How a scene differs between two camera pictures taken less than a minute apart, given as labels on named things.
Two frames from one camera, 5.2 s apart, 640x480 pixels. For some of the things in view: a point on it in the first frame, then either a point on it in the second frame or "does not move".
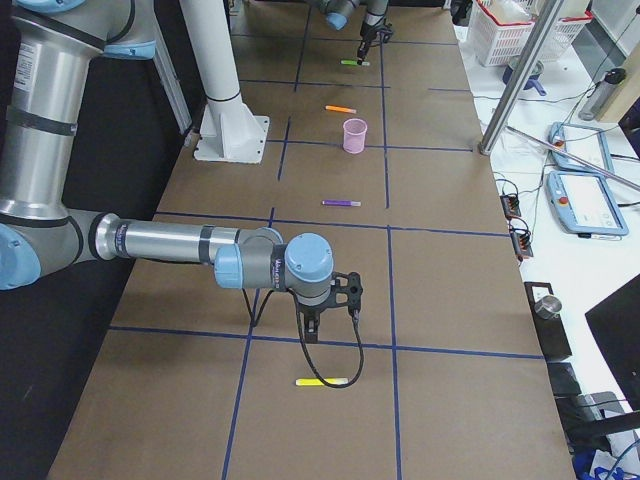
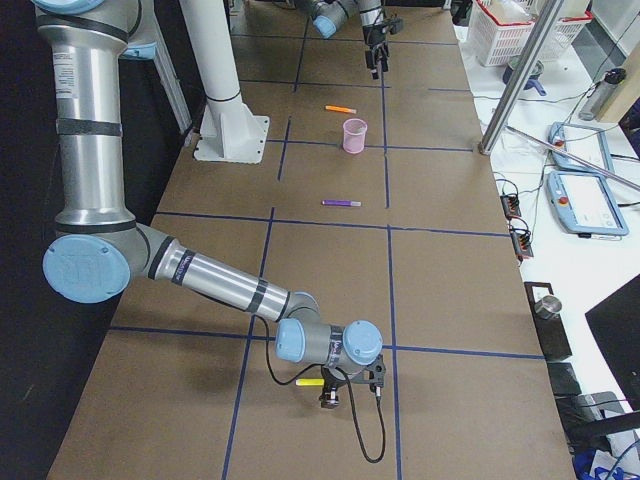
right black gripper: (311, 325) to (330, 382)
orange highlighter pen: (340, 108) does not move
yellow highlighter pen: (317, 382) does not move
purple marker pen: (342, 203) does not move
